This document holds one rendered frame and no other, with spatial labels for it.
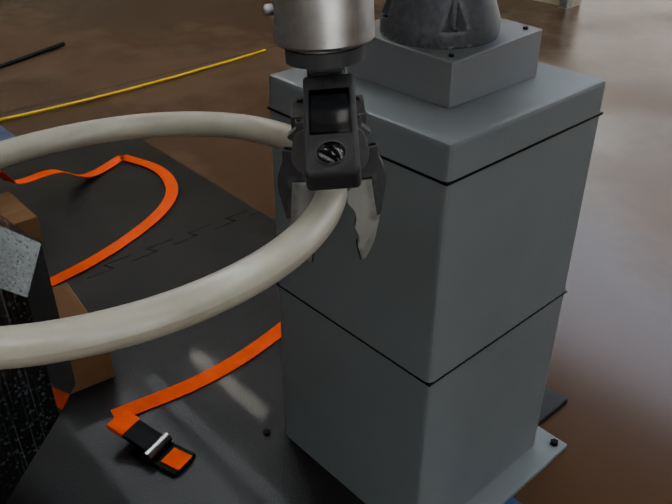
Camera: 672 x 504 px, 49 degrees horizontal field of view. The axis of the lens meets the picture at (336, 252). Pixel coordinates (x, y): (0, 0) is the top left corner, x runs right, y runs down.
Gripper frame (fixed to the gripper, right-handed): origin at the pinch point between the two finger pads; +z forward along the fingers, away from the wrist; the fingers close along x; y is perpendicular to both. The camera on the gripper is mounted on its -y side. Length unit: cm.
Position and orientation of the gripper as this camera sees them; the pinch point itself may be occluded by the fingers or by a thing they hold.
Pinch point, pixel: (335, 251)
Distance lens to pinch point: 73.5
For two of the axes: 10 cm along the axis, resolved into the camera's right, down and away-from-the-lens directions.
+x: -10.0, 0.5, 0.1
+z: 0.5, 8.8, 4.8
